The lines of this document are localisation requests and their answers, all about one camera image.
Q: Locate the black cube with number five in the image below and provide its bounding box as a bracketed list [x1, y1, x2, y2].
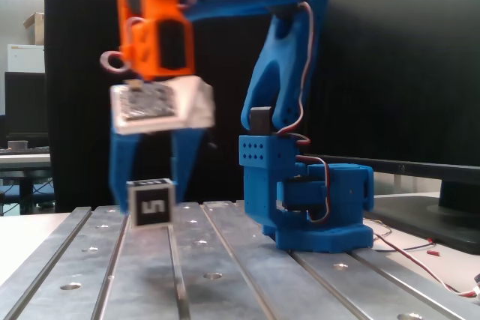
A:
[125, 177, 177, 228]

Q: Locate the white cabinet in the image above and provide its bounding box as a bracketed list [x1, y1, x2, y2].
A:
[7, 44, 46, 73]

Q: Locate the black Dell monitor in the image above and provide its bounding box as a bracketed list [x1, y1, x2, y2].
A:
[299, 0, 480, 256]

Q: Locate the brown cardboard box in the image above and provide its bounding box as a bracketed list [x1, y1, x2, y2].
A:
[22, 11, 46, 46]

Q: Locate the white background desk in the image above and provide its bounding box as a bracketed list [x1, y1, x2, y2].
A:
[0, 147, 53, 216]

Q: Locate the aluminium slotted base plate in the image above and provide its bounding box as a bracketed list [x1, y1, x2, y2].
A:
[0, 199, 466, 320]

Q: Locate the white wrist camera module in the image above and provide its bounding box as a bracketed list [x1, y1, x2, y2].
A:
[109, 75, 215, 136]

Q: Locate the red and white wire bundle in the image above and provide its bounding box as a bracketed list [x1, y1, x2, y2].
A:
[365, 218, 480, 298]

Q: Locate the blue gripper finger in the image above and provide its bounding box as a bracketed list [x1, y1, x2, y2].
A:
[170, 127, 207, 205]
[109, 131, 143, 217]

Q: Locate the black background screen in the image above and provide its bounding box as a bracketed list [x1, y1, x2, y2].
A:
[4, 71, 49, 137]

